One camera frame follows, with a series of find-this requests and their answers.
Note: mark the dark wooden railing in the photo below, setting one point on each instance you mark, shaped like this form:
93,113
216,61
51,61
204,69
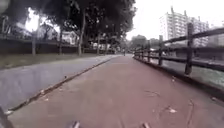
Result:
189,50

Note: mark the green tree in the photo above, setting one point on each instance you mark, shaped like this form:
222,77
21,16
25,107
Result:
138,41

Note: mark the white house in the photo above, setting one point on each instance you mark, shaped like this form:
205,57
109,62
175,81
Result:
69,37

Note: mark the dark stone kerb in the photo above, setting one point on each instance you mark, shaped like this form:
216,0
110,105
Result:
196,81

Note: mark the pale water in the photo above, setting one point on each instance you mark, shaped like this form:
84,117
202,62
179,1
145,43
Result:
210,75

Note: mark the white tall building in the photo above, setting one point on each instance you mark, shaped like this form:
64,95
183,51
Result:
173,26

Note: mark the robot's own part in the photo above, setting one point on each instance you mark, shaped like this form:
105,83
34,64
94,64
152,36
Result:
146,125
76,125

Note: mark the grey paved strip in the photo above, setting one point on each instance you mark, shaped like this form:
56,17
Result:
30,80

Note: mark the red paved path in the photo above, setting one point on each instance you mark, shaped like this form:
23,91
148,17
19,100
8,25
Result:
126,90

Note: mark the grass strip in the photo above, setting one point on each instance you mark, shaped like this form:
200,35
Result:
20,60

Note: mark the dark fence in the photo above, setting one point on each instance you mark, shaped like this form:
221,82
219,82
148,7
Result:
16,46

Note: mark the row of trees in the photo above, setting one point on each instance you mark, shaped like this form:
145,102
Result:
100,16

